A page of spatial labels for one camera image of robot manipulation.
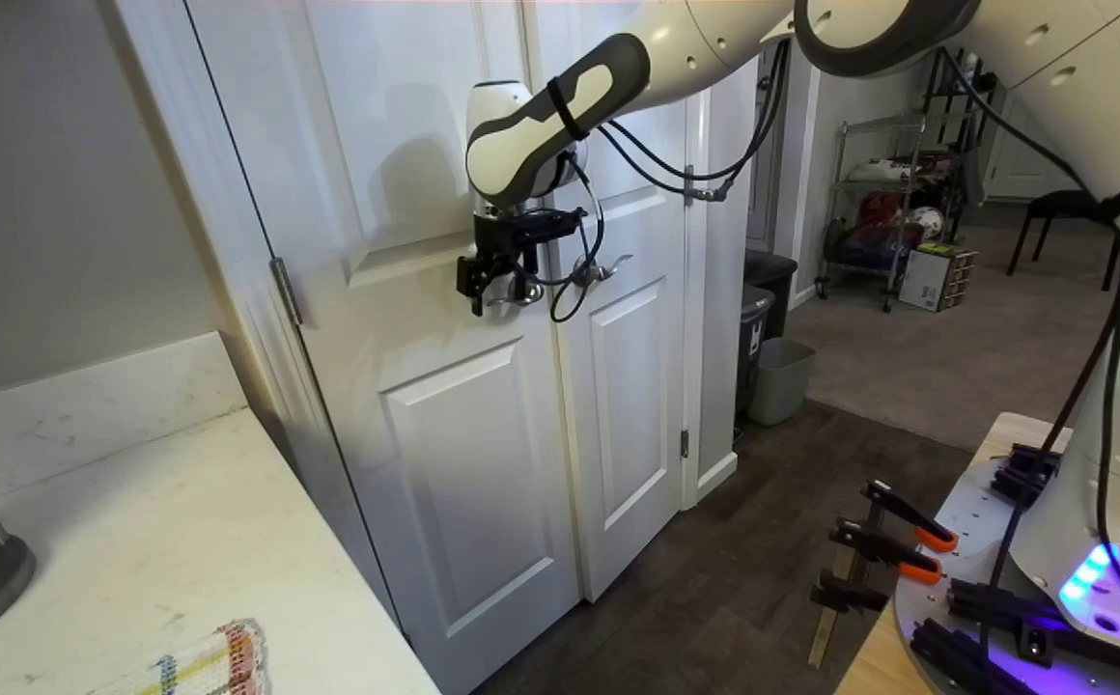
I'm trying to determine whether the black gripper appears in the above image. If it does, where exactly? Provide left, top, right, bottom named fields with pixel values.
left=452, top=209, right=551, bottom=321

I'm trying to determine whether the white panel closet door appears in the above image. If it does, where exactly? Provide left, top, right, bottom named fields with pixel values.
left=521, top=0, right=695, bottom=605
left=181, top=0, right=586, bottom=695

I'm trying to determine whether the dark grey lidded bin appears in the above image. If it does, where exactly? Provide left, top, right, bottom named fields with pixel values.
left=736, top=282, right=779, bottom=426

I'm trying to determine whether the black trash bin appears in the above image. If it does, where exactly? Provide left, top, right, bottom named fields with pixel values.
left=746, top=248, right=802, bottom=339

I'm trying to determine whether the grey trash bin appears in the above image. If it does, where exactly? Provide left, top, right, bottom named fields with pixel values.
left=746, top=336, right=820, bottom=427

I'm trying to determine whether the red cart item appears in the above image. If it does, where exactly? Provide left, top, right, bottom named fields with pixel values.
left=838, top=188, right=907, bottom=262

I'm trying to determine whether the white kitchen counter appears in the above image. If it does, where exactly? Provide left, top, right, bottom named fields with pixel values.
left=0, top=329, right=443, bottom=695

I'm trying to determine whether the white ball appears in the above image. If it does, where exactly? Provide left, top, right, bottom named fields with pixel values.
left=904, top=206, right=950, bottom=243

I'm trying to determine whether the white cardboard box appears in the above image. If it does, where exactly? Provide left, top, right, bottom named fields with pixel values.
left=895, top=239, right=977, bottom=316

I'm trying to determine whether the black clamp jaw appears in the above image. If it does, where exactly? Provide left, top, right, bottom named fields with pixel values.
left=806, top=569, right=891, bottom=617

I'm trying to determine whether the orange black bar clamp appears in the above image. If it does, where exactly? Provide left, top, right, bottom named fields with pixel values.
left=828, top=512, right=945, bottom=590
left=861, top=473, right=961, bottom=558

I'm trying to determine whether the wooden stick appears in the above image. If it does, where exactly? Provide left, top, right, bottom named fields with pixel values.
left=802, top=599, right=849, bottom=672

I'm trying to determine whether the black shelf rack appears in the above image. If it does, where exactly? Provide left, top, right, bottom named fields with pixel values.
left=918, top=41, right=1010, bottom=161

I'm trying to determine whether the grey robot mounting plate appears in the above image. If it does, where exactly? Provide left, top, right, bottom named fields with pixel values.
left=887, top=442, right=1120, bottom=695

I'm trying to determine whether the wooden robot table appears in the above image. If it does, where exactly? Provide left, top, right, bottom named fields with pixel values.
left=833, top=408, right=1120, bottom=695

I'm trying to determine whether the black connector box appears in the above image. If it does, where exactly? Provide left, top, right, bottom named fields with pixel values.
left=989, top=442, right=1067, bottom=508

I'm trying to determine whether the black chair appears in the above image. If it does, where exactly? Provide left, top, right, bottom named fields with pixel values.
left=1004, top=185, right=1120, bottom=293

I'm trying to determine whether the black plate clamp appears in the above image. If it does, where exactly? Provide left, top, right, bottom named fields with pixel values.
left=907, top=617, right=1039, bottom=695
left=943, top=574, right=1068, bottom=648

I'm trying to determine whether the metal wire cart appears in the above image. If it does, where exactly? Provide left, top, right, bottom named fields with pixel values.
left=820, top=110, right=965, bottom=311

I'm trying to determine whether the thick black base cable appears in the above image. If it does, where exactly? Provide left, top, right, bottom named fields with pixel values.
left=933, top=45, right=1120, bottom=593

